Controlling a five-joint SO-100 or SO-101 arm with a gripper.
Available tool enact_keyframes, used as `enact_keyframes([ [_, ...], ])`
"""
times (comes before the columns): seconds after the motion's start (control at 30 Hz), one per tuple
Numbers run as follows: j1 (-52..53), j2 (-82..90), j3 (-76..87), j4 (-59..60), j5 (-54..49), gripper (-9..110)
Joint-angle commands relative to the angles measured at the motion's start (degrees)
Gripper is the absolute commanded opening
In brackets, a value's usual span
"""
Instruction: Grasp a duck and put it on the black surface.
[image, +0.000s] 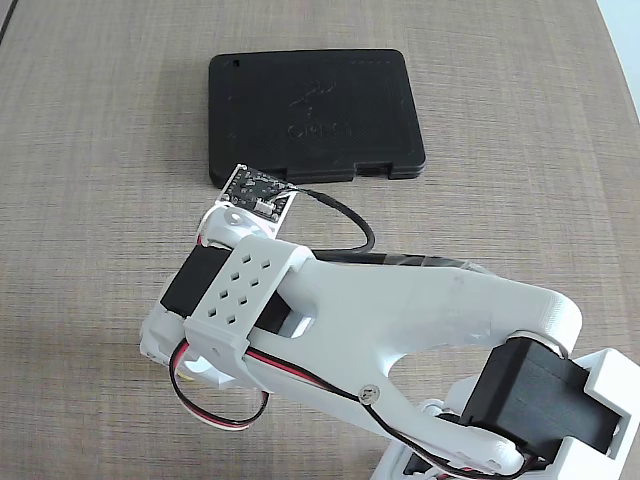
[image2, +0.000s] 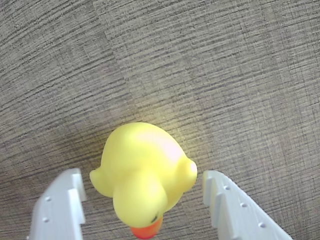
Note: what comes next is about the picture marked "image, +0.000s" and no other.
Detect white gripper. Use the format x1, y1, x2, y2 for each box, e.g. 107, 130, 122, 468
138, 305, 237, 390

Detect black plastic case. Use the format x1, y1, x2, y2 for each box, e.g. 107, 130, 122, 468
207, 48, 427, 190

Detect red black white servo cable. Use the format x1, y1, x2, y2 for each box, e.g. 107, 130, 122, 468
168, 337, 526, 476

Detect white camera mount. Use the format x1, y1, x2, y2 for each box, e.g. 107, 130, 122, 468
198, 203, 281, 251

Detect small camera circuit board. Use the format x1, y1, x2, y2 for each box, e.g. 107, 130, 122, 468
218, 162, 301, 236

